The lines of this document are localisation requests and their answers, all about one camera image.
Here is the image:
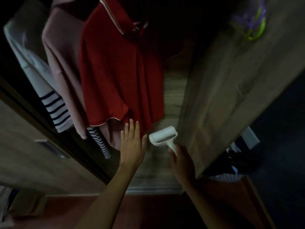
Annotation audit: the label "white lint roller handle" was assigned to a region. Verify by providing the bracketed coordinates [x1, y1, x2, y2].
[149, 135, 178, 156]

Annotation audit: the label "white navy striped shirt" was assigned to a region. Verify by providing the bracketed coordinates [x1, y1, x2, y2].
[3, 18, 112, 159]

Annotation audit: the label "patterned laundry basket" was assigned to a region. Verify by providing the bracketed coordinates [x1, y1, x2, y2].
[207, 173, 246, 183]

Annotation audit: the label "purple hanger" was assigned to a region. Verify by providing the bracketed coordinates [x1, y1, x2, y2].
[232, 0, 267, 30]

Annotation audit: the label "red polo shirt white trim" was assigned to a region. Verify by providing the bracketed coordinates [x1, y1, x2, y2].
[78, 0, 165, 137]

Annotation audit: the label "white wall socket plate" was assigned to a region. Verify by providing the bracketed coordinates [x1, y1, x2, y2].
[241, 126, 261, 150]

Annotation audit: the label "grey bedding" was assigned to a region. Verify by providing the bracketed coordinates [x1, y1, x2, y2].
[0, 186, 15, 222]

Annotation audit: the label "person's left forearm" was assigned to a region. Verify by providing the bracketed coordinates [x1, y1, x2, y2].
[74, 164, 139, 229]

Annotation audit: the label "white plastic bags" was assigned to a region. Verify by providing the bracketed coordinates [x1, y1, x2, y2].
[226, 142, 241, 153]

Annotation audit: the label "pink shirt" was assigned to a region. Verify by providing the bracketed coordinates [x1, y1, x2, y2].
[42, 0, 125, 151]

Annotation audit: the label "person's left hand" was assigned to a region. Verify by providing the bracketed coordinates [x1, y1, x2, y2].
[120, 118, 148, 170]

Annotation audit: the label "person's right hand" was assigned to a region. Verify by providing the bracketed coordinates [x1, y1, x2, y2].
[168, 144, 196, 188]

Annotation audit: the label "wooden wardrobe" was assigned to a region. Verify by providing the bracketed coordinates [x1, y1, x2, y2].
[0, 0, 305, 196]

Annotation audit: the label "metal recessed door handle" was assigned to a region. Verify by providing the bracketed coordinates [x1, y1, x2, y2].
[35, 139, 70, 159]

